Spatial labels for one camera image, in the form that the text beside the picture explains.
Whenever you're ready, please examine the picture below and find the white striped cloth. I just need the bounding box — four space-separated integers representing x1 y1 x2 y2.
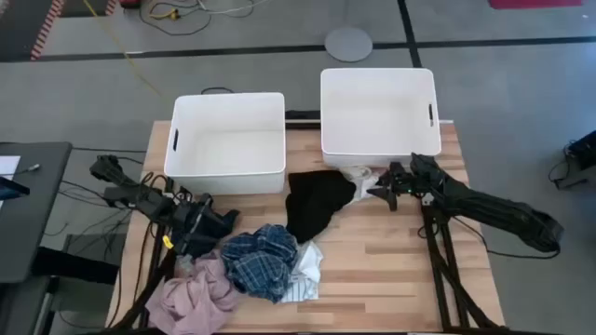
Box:
291 240 324 285

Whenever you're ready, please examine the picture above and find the red floor mat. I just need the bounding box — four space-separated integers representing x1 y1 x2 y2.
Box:
487 0 584 10

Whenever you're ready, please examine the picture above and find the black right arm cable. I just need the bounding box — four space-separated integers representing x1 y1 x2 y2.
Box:
417 216 562 261

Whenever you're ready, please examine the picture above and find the yellow coiled cord with plug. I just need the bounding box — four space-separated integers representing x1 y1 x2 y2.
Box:
146 0 182 21

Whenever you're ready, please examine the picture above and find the dark tablet device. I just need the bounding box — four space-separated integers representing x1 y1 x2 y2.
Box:
0 176 31 202

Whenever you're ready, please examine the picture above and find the navy dotted garment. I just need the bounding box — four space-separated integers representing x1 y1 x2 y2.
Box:
172 204 241 260

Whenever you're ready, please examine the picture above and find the black desk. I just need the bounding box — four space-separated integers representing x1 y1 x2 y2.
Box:
0 141 74 285

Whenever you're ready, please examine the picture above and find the white paper sheet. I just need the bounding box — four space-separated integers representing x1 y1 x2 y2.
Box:
0 155 22 177

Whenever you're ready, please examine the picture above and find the pink garment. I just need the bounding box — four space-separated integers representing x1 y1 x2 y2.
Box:
144 253 243 335

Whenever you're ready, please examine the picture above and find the black floor equipment with cables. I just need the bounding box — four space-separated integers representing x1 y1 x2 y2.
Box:
548 129 596 191

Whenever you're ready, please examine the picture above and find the blue plaid shirt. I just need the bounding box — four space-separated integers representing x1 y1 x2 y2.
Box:
220 223 299 303

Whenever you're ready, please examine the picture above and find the white perforated plastic bin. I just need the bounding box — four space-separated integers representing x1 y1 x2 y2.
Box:
319 67 442 168
163 91 287 195

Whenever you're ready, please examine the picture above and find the long yellow floor cable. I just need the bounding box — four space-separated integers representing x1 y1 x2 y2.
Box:
82 0 162 97

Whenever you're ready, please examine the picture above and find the black looped floor cable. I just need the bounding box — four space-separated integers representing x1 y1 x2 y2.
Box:
138 0 213 37

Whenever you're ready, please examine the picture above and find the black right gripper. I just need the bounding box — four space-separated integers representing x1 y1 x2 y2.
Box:
366 161 423 212

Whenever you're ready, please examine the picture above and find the black desk base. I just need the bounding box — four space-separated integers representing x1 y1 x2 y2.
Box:
31 246 120 286

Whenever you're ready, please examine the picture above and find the grey round stand base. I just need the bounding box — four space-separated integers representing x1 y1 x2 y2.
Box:
324 26 374 63

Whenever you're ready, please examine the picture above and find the small pale checked cloth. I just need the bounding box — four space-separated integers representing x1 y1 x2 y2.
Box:
175 254 195 276

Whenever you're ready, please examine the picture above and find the white sock with lettering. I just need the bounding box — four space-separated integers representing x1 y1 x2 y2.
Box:
342 165 374 183

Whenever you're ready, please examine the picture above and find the black garment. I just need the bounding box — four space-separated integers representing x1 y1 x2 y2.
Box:
285 169 358 245

